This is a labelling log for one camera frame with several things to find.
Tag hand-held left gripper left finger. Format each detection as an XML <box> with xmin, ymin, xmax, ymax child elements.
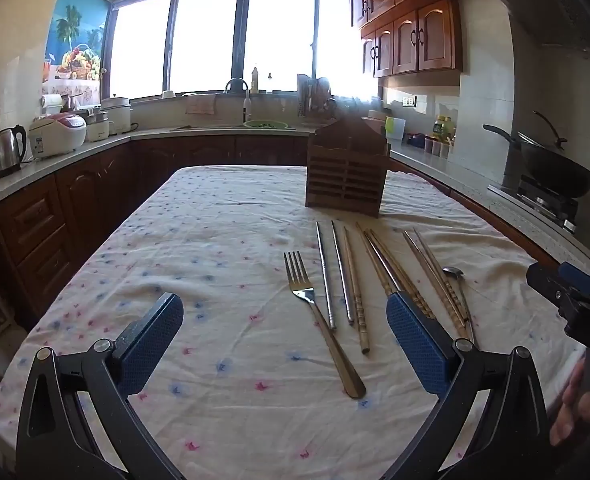
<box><xmin>16</xmin><ymin>292</ymin><xmax>185</xmax><ymax>480</ymax></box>

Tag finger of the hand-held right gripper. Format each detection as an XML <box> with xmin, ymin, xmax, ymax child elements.
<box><xmin>559</xmin><ymin>261</ymin><xmax>590</xmax><ymax>298</ymax></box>
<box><xmin>526</xmin><ymin>263</ymin><xmax>570</xmax><ymax>307</ymax></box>

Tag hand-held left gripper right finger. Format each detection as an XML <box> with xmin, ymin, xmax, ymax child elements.
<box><xmin>386</xmin><ymin>291</ymin><xmax>551</xmax><ymax>480</ymax></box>

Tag ridged wooden chopstick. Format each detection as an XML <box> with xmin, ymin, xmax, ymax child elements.
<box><xmin>371</xmin><ymin>231</ymin><xmax>435</xmax><ymax>320</ymax></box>
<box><xmin>343</xmin><ymin>226</ymin><xmax>371</xmax><ymax>355</ymax></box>

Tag metal spoon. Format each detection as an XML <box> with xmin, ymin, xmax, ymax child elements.
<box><xmin>441</xmin><ymin>266</ymin><xmax>477</xmax><ymax>345</ymax></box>

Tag metal fork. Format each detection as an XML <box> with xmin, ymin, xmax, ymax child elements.
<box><xmin>283</xmin><ymin>251</ymin><xmax>367</xmax><ymax>400</ymax></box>

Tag wooden utensil holder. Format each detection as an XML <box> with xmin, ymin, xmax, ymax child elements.
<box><xmin>305</xmin><ymin>117</ymin><xmax>391</xmax><ymax>218</ymax></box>

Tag dish rack with utensils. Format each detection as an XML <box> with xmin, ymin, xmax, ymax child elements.
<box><xmin>296</xmin><ymin>74</ymin><xmax>338</xmax><ymax>121</ymax></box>

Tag person's right hand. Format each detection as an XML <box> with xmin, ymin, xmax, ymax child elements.
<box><xmin>549</xmin><ymin>357</ymin><xmax>590</xmax><ymax>448</ymax></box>

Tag black gas stove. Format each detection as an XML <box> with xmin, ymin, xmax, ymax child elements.
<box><xmin>488</xmin><ymin>175</ymin><xmax>590</xmax><ymax>256</ymax></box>

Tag white floral tablecloth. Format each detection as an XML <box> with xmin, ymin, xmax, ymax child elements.
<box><xmin>0</xmin><ymin>165</ymin><xmax>588</xmax><ymax>480</ymax></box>

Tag black wok with lid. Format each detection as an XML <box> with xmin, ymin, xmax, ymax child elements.
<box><xmin>482</xmin><ymin>110</ymin><xmax>590</xmax><ymax>198</ymax></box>

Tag grey kitchen countertop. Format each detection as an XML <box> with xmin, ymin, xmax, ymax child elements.
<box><xmin>0</xmin><ymin>125</ymin><xmax>590</xmax><ymax>286</ymax></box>

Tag dark wooden lower cabinets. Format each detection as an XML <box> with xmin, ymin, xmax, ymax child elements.
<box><xmin>0</xmin><ymin>135</ymin><xmax>311</xmax><ymax>331</ymax></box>

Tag yellow green bottle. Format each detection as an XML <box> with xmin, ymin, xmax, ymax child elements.
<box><xmin>432</xmin><ymin>115</ymin><xmax>457</xmax><ymax>143</ymax></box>

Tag small white electric steamer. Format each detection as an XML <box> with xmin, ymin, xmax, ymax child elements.
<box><xmin>82</xmin><ymin>107</ymin><xmax>112</xmax><ymax>143</ymax></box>

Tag kitchen sink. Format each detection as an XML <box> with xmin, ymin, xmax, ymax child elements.
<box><xmin>170</xmin><ymin>122</ymin><xmax>246</xmax><ymax>133</ymax></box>

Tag white and pink rice cooker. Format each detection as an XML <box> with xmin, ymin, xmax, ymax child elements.
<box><xmin>29</xmin><ymin>112</ymin><xmax>88</xmax><ymax>160</ymax></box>

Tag large white rice cooker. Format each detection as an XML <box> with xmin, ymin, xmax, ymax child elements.
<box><xmin>101</xmin><ymin>95</ymin><xmax>134</xmax><ymax>136</ymax></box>

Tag steel electric kettle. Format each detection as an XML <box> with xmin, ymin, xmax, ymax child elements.
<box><xmin>0</xmin><ymin>125</ymin><xmax>28</xmax><ymax>178</ymax></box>

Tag pink dish cloth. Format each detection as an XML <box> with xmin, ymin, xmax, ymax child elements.
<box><xmin>185</xmin><ymin>94</ymin><xmax>217</xmax><ymax>116</ymax></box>

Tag curved kitchen faucet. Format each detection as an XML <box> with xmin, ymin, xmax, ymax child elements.
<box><xmin>224</xmin><ymin>77</ymin><xmax>253</xmax><ymax>123</ymax></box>

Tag paper towel roll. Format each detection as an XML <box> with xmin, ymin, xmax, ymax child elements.
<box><xmin>41</xmin><ymin>93</ymin><xmax>64</xmax><ymax>118</ymax></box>

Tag steel range hood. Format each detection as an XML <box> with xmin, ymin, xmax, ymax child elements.
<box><xmin>465</xmin><ymin>0</ymin><xmax>590</xmax><ymax>61</ymax></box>

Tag wooden upper cabinets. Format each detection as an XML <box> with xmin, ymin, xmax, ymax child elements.
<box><xmin>344</xmin><ymin>0</ymin><xmax>476</xmax><ymax>78</ymax></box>

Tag large kitchen window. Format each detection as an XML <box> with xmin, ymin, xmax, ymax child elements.
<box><xmin>106</xmin><ymin>0</ymin><xmax>381</xmax><ymax>103</ymax></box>

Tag fruit and palm wall poster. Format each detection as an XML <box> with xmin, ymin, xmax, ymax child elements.
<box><xmin>41</xmin><ymin>0</ymin><xmax>113</xmax><ymax>108</ymax></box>

